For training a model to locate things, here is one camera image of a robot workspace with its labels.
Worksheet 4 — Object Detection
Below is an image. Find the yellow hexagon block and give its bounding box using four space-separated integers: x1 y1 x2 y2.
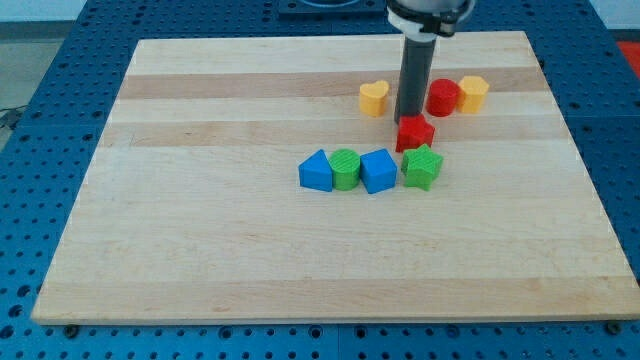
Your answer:
456 76 490 114

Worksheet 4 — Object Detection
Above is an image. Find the green star block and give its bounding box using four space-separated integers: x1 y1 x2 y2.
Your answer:
401 144 444 191

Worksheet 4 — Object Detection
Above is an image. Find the blue triangle block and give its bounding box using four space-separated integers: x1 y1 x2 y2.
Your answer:
298 149 333 192

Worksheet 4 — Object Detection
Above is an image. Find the green cylinder block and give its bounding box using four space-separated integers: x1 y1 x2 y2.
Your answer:
329 148 361 191

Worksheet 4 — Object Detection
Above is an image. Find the red cylinder block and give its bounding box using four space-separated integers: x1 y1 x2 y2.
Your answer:
426 78 459 117

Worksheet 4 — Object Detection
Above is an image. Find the yellow heart block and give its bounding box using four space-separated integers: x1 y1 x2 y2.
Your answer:
359 80 390 117

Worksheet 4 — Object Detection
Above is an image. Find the wooden board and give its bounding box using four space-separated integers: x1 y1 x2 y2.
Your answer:
32 31 639 325

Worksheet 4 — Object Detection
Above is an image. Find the blue cube block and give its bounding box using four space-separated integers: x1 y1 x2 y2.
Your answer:
360 149 397 194

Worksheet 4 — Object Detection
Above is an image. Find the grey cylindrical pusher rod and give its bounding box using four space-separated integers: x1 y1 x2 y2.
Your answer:
394 37 436 124

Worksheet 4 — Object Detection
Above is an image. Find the white black robot wrist flange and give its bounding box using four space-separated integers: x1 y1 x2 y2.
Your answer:
385 0 475 42

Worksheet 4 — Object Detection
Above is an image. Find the red star block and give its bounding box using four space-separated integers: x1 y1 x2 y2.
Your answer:
395 114 436 153

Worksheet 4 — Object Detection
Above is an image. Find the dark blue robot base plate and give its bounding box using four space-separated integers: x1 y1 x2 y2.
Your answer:
276 0 386 19

